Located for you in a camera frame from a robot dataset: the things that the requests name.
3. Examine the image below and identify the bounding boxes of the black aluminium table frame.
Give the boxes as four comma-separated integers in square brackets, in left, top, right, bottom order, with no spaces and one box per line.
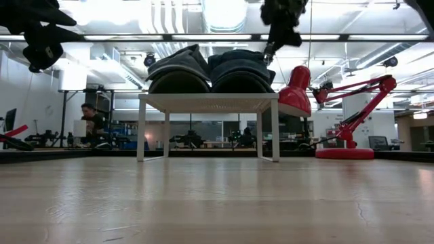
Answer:
[0,148,434,165]

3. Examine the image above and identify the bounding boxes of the black overhead beam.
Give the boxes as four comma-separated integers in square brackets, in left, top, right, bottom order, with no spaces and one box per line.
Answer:
[0,33,434,43]

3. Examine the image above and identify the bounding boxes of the black monitor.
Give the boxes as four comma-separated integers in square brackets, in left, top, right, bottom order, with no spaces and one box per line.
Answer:
[3,108,18,134]

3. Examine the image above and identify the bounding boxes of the white perforated metal shelf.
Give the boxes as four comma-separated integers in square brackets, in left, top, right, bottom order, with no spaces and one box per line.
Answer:
[137,92,281,163]

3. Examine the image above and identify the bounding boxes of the person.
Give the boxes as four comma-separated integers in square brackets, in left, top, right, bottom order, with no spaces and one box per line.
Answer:
[80,102,106,147]

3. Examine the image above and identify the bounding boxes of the dark blue baseball cap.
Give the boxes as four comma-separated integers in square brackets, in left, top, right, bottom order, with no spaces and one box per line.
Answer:
[212,70,275,94]
[208,49,269,67]
[209,58,277,85]

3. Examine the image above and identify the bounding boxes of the red strap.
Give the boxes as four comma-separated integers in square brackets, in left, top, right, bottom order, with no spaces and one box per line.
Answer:
[0,124,30,138]

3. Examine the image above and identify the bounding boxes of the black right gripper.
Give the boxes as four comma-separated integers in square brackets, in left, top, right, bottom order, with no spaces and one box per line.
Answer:
[260,0,310,66]

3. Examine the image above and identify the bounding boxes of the red desk lamp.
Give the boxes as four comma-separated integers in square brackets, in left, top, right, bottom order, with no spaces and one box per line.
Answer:
[277,65,398,161]

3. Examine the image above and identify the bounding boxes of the white box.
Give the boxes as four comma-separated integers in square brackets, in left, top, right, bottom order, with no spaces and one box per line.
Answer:
[73,119,87,138]

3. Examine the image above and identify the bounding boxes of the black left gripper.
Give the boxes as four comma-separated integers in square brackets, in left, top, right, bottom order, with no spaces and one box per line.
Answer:
[0,0,85,75]

